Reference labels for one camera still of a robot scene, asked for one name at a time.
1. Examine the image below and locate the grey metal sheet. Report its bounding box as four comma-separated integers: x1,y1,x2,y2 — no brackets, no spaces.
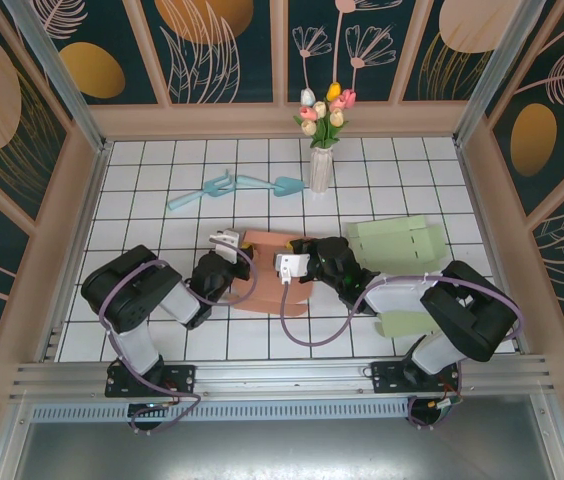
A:
0,419,564,480

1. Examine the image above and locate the aluminium mounting rail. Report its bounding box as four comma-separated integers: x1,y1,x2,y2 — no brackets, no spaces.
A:
9,353,558,401

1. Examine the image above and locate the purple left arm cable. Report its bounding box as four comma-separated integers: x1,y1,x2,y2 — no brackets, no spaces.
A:
99,244,259,434

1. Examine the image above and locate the white ribbed vase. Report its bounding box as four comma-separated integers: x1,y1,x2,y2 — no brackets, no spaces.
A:
309,146,336,194

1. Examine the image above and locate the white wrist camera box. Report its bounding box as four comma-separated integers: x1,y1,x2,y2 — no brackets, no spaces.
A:
273,251,312,285
210,228,240,265

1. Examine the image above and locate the green paper box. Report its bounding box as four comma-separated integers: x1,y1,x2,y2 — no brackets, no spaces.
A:
345,214,447,340

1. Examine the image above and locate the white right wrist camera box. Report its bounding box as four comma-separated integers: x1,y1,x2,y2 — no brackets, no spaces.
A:
273,251,312,285

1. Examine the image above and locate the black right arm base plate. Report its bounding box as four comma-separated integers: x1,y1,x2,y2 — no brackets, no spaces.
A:
370,359,463,395

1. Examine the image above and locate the black round cable port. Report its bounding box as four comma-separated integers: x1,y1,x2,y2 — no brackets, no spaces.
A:
128,402,169,435
406,394,461,430

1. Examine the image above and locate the grey slotted cable duct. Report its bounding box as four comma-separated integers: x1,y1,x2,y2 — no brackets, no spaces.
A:
29,398,413,422

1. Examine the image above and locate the light blue toy trowel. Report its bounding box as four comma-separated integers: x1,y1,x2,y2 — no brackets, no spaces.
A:
234,173,306,200

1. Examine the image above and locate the light blue toy garden fork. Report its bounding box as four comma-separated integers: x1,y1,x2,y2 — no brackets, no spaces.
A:
166,169,238,212

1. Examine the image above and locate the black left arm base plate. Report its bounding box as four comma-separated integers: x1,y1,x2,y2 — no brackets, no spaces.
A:
105,363,198,400

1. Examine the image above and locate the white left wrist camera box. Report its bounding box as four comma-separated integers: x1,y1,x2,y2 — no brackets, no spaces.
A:
210,228,240,265

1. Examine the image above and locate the aluminium table side rail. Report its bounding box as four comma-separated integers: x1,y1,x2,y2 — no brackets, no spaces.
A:
454,139,531,355
36,141,114,362

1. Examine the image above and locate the aluminium frame post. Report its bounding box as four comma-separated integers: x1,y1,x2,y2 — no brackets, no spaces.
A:
1,0,113,154
453,0,551,147

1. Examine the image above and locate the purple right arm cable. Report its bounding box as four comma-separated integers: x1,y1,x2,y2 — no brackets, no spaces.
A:
280,272,523,430

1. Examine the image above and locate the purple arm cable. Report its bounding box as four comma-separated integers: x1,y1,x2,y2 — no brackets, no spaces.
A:
99,244,259,434
280,272,523,430

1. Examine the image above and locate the artificial tulip bouquet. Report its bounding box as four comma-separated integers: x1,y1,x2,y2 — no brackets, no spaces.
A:
292,81,358,150

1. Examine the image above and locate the pink paper box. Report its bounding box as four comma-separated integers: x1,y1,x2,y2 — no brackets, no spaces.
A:
231,228,313,319

